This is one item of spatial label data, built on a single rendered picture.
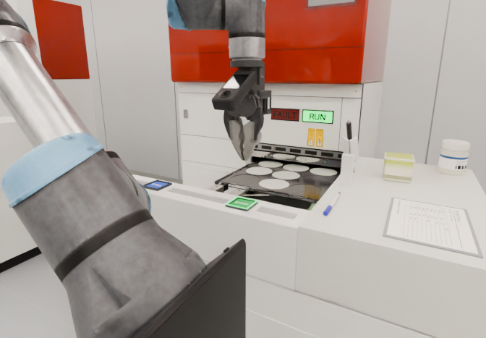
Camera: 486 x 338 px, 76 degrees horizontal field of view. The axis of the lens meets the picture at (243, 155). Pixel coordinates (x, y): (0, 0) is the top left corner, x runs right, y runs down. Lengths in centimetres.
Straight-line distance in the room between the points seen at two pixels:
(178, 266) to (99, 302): 8
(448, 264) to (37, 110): 69
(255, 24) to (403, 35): 208
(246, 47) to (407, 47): 209
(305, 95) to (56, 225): 100
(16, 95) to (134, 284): 39
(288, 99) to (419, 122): 158
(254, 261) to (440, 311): 34
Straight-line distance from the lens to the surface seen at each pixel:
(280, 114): 126
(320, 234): 62
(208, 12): 65
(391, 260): 62
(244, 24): 65
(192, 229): 78
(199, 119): 146
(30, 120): 60
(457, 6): 269
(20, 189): 40
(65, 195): 37
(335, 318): 71
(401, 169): 95
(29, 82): 63
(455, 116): 267
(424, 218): 74
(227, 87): 62
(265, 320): 79
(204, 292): 33
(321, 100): 121
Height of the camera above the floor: 125
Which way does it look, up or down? 14 degrees down
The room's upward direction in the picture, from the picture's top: straight up
